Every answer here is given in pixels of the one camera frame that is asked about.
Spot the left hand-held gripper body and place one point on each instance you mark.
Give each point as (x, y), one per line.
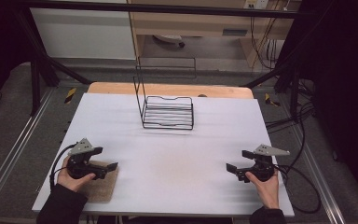
(80, 165)

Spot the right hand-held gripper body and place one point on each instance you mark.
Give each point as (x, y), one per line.
(262, 168)

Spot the person's left hand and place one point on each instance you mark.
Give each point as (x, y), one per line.
(71, 183)

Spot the person's right hand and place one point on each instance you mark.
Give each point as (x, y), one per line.
(268, 193)

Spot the black metal stand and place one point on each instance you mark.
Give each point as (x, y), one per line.
(35, 84)
(294, 93)

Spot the wooden table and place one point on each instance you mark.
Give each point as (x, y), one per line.
(167, 89)

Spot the dark curtain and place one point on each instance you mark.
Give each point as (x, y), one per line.
(0, 46)
(345, 93)

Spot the white cabinet panel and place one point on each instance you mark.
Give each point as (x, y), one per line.
(80, 34)

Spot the white chair base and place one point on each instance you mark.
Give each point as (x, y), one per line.
(169, 39)

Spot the light wooden desk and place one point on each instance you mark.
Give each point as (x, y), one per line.
(199, 26)

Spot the white power strip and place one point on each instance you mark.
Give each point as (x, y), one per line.
(256, 3)

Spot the aluminium rail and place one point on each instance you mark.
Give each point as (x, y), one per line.
(320, 180)
(15, 149)

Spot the black metal frame bar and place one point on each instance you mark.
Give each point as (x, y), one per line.
(167, 9)

